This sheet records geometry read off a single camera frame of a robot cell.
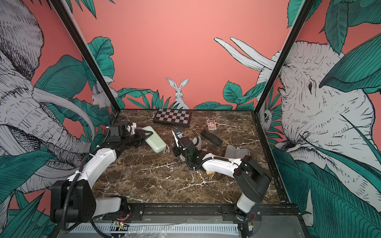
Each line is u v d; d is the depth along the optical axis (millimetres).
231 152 971
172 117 1140
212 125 1104
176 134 720
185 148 615
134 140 730
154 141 811
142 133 780
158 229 701
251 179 448
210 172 868
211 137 1005
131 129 727
